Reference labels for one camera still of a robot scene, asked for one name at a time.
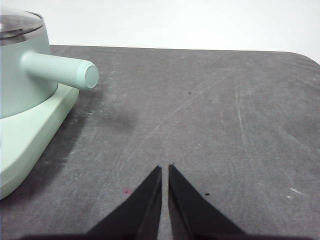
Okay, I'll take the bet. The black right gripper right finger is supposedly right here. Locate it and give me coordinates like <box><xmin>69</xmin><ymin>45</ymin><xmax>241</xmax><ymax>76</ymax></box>
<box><xmin>168</xmin><ymin>163</ymin><xmax>247</xmax><ymax>235</ymax></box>

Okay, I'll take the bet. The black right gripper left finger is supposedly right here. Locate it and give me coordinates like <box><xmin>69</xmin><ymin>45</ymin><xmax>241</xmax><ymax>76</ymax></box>
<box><xmin>86</xmin><ymin>165</ymin><xmax>163</xmax><ymax>235</ymax></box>

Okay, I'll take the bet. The glass pot lid green knob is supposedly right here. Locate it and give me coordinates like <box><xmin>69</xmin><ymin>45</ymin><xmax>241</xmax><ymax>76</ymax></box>
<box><xmin>0</xmin><ymin>6</ymin><xmax>43</xmax><ymax>41</ymax></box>

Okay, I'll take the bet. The mint green breakfast machine base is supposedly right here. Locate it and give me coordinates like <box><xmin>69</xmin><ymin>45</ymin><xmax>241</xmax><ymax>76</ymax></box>
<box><xmin>0</xmin><ymin>83</ymin><xmax>80</xmax><ymax>200</ymax></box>

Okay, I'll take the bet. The mint green pot with handle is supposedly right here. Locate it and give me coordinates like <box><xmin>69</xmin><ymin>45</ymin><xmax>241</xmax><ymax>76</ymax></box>
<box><xmin>0</xmin><ymin>24</ymin><xmax>100</xmax><ymax>120</ymax></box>

